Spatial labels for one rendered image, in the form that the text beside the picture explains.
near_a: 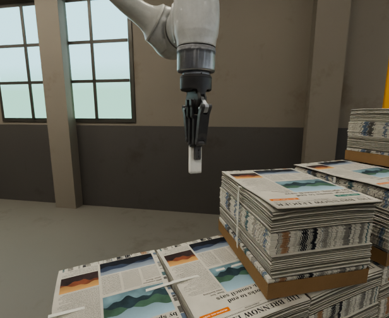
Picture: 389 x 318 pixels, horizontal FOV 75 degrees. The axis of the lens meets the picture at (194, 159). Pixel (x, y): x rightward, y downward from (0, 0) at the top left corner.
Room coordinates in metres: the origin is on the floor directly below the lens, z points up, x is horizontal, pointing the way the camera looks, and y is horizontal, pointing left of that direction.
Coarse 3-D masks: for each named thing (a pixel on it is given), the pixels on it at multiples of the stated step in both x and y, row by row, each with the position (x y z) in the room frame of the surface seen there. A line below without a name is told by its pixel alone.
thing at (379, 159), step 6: (348, 150) 1.11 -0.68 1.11; (348, 156) 1.10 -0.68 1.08; (354, 156) 1.08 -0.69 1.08; (360, 156) 1.06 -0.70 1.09; (366, 156) 1.03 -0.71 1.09; (372, 156) 1.01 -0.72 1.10; (378, 156) 0.99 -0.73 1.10; (384, 156) 0.97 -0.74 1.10; (366, 162) 1.03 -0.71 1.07; (372, 162) 1.01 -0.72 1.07; (378, 162) 0.99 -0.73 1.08; (384, 162) 0.97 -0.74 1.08
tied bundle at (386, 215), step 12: (300, 168) 0.98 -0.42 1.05; (336, 180) 0.83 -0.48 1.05; (348, 180) 0.79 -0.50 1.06; (372, 192) 0.72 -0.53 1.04; (384, 192) 0.69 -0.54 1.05; (384, 204) 0.69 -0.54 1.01; (384, 216) 0.68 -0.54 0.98; (372, 228) 0.71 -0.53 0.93; (384, 228) 0.68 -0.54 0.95; (372, 240) 0.70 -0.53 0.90; (384, 240) 0.67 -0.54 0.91
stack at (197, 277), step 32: (128, 256) 0.72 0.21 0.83; (160, 256) 0.73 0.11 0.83; (192, 256) 0.73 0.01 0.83; (224, 256) 0.73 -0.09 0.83; (64, 288) 0.58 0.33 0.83; (96, 288) 0.58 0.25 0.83; (128, 288) 0.58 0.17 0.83; (160, 288) 0.58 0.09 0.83; (192, 288) 0.58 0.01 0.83; (224, 288) 0.58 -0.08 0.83; (256, 288) 0.58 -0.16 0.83; (352, 288) 0.62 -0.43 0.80; (384, 288) 0.67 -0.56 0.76
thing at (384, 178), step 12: (312, 168) 0.92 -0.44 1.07; (324, 168) 0.92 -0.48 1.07; (336, 168) 0.92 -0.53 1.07; (348, 168) 0.92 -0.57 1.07; (360, 168) 0.92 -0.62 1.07; (372, 168) 0.92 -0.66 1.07; (384, 168) 0.92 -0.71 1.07; (360, 180) 0.75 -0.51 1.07; (372, 180) 0.75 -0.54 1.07; (384, 180) 0.75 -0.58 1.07
